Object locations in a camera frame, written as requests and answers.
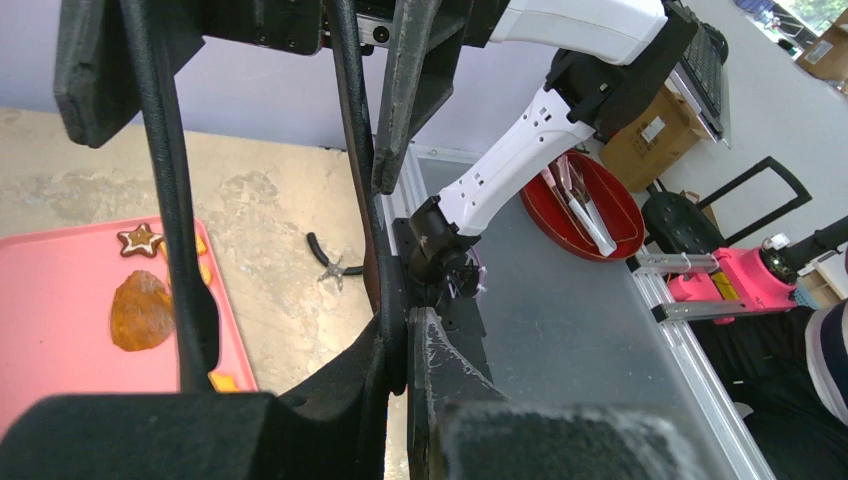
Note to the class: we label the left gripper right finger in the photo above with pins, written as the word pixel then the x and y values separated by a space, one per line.
pixel 461 426

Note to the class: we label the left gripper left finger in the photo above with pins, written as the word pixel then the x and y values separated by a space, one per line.
pixel 330 426

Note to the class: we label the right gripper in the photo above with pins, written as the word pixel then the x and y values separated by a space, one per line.
pixel 97 93

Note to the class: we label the metal tongs black tips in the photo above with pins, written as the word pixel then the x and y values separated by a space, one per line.
pixel 257 199

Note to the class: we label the pink serving tray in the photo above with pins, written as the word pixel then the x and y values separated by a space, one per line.
pixel 57 289

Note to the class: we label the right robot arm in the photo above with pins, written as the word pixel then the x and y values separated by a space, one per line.
pixel 611 59

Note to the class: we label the orange fish cookie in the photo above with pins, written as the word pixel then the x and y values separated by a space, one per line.
pixel 222 383

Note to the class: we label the brown star cookie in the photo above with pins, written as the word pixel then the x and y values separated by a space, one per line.
pixel 140 241

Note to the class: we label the square cracker cookie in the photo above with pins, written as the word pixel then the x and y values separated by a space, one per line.
pixel 200 246

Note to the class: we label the round cracker cookie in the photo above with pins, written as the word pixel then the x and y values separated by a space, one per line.
pixel 205 273

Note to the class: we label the brown croissant pastry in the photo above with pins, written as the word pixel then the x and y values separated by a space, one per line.
pixel 142 314

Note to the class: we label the red bowl with utensils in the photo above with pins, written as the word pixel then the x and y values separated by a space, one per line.
pixel 584 209

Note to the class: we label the black stool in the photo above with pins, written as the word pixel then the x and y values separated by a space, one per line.
pixel 679 225

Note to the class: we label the pink black device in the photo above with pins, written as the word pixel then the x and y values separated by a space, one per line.
pixel 755 281

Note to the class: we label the cardboard box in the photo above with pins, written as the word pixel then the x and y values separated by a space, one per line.
pixel 641 152

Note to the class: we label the black keyboard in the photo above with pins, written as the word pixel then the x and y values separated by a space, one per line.
pixel 700 79

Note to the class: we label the black base frame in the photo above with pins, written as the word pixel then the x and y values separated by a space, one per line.
pixel 450 299

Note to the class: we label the black handled pliers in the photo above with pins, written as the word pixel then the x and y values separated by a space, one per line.
pixel 333 270

